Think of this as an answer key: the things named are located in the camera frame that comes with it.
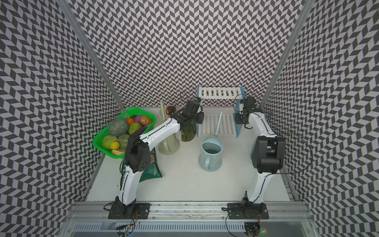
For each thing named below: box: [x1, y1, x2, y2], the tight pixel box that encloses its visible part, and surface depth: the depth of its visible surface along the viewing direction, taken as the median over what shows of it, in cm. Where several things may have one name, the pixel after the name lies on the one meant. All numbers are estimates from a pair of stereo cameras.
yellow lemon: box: [110, 141, 120, 150], surface depth 90 cm
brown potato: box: [140, 115, 153, 125], surface depth 101 cm
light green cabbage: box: [128, 121, 143, 135], surface depth 98 cm
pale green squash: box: [101, 134, 119, 150], surface depth 92 cm
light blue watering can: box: [198, 111, 224, 172], surface depth 77 cm
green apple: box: [117, 133, 131, 150], surface depth 93 cm
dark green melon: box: [109, 118, 130, 137], surface depth 93 cm
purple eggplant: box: [133, 124, 150, 137], surface depth 96 cm
